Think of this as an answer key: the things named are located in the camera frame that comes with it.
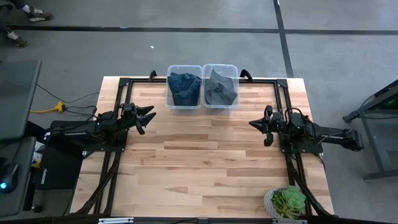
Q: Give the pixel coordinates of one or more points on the dark grey metal stand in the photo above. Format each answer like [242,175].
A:
[373,137]

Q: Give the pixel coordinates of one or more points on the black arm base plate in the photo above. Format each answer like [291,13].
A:
[301,151]
[102,148]

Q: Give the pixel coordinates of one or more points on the person's shoe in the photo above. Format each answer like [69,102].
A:
[40,15]
[14,37]

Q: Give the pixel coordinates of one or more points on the potted green succulent plant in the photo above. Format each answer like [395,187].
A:
[289,202]

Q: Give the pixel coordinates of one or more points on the silver metal bracket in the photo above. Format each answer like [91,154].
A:
[115,221]

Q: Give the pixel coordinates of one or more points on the clear plastic bin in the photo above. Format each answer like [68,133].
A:
[185,69]
[227,69]

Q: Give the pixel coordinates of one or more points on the small white yellow box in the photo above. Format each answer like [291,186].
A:
[37,158]

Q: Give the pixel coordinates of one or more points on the person's leg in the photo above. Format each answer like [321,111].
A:
[20,3]

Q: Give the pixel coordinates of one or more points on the black curved bracket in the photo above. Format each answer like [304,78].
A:
[152,73]
[246,71]

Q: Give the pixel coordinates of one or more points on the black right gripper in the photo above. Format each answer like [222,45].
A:
[275,124]

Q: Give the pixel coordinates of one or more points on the black mat with logo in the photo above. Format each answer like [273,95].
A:
[59,174]

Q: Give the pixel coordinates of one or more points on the dark grey desk surface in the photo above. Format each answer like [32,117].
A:
[18,149]
[18,99]

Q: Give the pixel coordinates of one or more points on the black caster wheel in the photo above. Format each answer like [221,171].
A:
[36,208]

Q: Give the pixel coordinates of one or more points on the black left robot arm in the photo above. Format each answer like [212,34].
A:
[71,132]

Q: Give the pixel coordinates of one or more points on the black metal rig frame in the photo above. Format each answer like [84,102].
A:
[282,84]

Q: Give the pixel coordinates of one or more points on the black computer mouse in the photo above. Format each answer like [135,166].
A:
[9,177]

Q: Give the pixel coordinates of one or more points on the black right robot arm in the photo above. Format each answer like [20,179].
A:
[329,133]

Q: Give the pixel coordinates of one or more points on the black diagonal bar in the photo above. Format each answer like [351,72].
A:
[37,132]

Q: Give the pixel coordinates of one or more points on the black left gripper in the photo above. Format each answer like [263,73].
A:
[130,116]

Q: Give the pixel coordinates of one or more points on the grey cap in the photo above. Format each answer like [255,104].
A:
[213,99]
[224,85]

